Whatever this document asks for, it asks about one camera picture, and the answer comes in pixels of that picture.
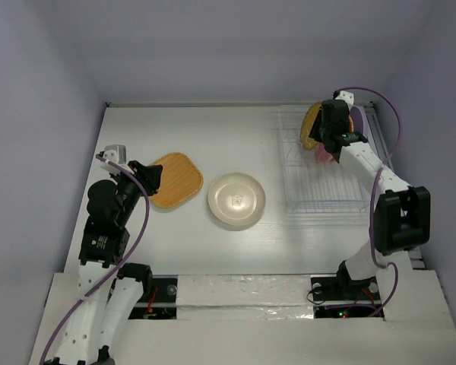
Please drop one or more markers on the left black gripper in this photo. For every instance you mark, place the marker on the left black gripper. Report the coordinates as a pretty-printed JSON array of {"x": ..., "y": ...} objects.
[{"x": 149, "y": 174}]

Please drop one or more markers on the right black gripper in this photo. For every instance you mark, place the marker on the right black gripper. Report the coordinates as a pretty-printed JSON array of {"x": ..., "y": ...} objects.
[{"x": 324, "y": 129}]

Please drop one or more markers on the green-rimmed woven plate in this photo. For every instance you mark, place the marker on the green-rimmed woven plate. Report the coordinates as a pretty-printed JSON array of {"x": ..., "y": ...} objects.
[{"x": 307, "y": 142}]

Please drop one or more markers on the pink round plate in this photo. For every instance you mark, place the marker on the pink round plate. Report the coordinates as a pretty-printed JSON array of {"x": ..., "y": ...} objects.
[{"x": 321, "y": 155}]

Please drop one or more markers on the square woven bamboo plate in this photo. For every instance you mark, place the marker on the square woven bamboo plate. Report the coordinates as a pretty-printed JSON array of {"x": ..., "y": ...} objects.
[{"x": 180, "y": 180}]

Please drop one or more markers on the cream round plate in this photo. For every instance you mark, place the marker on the cream round plate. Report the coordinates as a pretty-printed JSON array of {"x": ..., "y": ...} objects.
[{"x": 237, "y": 199}]

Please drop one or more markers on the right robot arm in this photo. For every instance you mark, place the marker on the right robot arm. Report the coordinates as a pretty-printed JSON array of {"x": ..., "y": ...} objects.
[{"x": 399, "y": 218}]

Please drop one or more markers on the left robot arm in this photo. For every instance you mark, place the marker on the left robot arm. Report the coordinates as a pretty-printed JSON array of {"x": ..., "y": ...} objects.
[{"x": 109, "y": 285}]

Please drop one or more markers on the orange woven round plate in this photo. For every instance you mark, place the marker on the orange woven round plate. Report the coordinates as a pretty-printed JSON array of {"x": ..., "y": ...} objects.
[{"x": 351, "y": 124}]

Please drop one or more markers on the purple round plate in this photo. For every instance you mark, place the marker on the purple round plate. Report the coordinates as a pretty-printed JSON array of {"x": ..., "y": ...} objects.
[{"x": 360, "y": 121}]

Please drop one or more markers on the foil-wrapped front bar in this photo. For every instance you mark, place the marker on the foil-wrapped front bar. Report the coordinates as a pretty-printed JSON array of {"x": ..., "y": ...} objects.
[{"x": 243, "y": 297}]

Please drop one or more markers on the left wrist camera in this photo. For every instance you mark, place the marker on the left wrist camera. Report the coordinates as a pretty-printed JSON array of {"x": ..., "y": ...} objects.
[{"x": 115, "y": 153}]

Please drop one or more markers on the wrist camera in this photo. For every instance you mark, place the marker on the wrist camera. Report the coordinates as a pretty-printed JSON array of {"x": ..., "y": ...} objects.
[
  {"x": 115, "y": 153},
  {"x": 345, "y": 96}
]

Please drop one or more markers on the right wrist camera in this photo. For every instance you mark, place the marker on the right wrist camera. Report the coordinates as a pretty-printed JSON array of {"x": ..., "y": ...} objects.
[{"x": 345, "y": 96}]

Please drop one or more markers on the white wire dish rack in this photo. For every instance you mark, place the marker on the white wire dish rack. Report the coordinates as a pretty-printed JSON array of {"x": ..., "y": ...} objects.
[{"x": 310, "y": 185}]

